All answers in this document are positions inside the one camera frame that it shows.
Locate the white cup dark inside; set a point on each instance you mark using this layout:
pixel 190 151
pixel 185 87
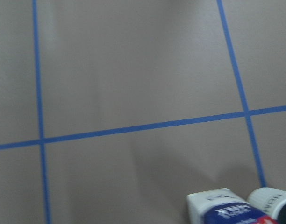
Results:
pixel 271 201

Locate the blue white milk carton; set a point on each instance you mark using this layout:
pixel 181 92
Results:
pixel 222 206

